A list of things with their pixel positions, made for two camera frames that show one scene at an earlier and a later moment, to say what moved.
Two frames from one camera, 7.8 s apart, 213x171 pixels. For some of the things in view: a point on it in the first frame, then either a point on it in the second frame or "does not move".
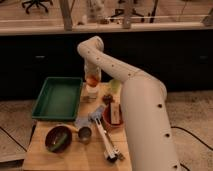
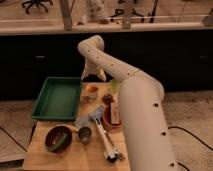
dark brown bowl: [58, 139] does not move
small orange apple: [92, 80] → [92, 88]
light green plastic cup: [115, 85] does not move
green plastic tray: [58, 99] does not move
